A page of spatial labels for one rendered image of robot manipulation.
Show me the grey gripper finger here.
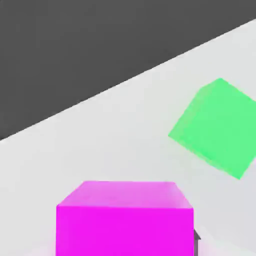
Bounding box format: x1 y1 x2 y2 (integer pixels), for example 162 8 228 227
193 228 202 256

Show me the small magenta cube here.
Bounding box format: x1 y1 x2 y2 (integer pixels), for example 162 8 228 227
55 180 195 256

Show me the small green cube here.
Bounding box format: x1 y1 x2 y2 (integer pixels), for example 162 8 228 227
167 77 256 180

